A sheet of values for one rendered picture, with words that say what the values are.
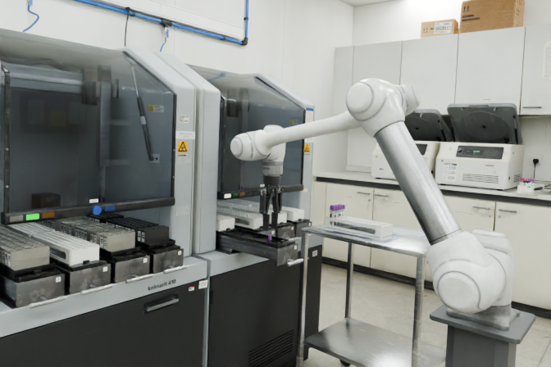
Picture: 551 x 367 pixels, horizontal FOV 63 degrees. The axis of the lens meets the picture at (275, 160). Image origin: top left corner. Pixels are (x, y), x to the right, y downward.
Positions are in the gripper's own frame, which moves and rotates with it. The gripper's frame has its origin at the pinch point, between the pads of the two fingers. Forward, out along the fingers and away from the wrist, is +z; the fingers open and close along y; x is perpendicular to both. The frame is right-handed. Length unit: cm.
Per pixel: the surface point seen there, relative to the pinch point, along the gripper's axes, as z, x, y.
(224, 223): 3.1, -21.6, 6.4
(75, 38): -88, -131, 21
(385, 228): 1.1, 38.7, -31.5
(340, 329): 60, 9, -48
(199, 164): -24.0, -20.6, 22.9
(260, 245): 7.6, 4.3, 11.0
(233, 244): 10.1, -11.0, 11.0
